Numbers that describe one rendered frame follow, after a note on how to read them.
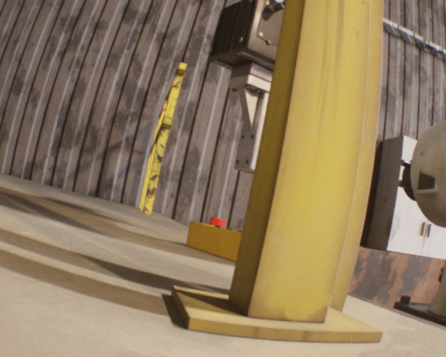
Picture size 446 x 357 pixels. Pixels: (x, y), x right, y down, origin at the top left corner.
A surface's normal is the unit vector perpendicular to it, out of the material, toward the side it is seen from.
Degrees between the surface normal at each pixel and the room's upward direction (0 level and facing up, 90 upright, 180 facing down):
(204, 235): 90
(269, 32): 90
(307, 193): 90
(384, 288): 106
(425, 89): 90
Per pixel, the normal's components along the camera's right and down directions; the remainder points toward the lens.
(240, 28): -0.80, -0.21
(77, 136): 0.22, -0.04
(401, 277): 0.16, 0.23
